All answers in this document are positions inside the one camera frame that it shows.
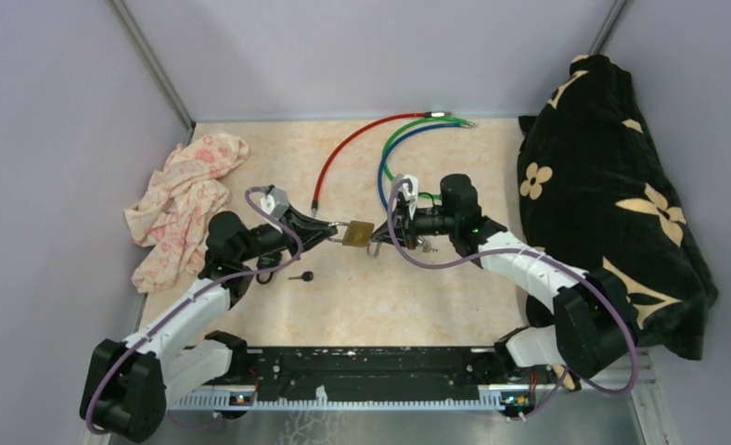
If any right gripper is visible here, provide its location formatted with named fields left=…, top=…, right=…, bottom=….
left=374, top=197, right=459, bottom=250

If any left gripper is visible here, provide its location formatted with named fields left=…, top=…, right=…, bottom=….
left=236, top=203, right=336, bottom=262

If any large brass padlock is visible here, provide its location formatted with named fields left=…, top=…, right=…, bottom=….
left=327, top=221, right=375, bottom=248

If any black-headed key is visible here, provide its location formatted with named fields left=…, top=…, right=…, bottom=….
left=289, top=271, right=314, bottom=282

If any black cable lock head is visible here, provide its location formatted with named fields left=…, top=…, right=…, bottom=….
left=255, top=252, right=282, bottom=285

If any small brass padlock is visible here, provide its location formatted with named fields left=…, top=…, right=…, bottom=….
left=366, top=241, right=382, bottom=258

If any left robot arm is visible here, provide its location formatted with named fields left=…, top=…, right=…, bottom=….
left=79, top=204, right=340, bottom=442

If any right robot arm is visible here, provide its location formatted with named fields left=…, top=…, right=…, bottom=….
left=383, top=173, right=638, bottom=382

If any small key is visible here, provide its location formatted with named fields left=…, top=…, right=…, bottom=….
left=420, top=240, right=439, bottom=253

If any pink patterned cloth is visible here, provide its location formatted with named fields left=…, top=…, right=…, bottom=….
left=124, top=133, right=250, bottom=294

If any black floral blanket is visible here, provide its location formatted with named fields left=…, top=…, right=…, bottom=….
left=517, top=55, right=719, bottom=361

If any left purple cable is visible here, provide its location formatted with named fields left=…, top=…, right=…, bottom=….
left=84, top=184, right=305, bottom=438

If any purple cable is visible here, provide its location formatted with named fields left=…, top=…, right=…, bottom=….
left=386, top=178, right=641, bottom=423
left=84, top=184, right=305, bottom=438

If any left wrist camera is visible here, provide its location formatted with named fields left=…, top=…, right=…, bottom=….
left=260, top=185, right=290, bottom=219

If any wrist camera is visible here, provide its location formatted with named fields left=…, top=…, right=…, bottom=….
left=260, top=185, right=290, bottom=219
left=391, top=174, right=418, bottom=202

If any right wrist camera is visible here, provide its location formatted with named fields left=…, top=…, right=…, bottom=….
left=391, top=174, right=418, bottom=202

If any red cable lock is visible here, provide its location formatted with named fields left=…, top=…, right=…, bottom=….
left=310, top=110, right=453, bottom=219

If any green cable lock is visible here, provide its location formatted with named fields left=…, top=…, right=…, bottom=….
left=380, top=116, right=478, bottom=186

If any blue cable lock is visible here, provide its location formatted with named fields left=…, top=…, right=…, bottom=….
left=377, top=121, right=471, bottom=210

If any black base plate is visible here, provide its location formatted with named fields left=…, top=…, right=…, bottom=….
left=191, top=345, right=558, bottom=405

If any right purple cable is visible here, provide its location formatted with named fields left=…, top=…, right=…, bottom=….
left=386, top=178, right=641, bottom=423

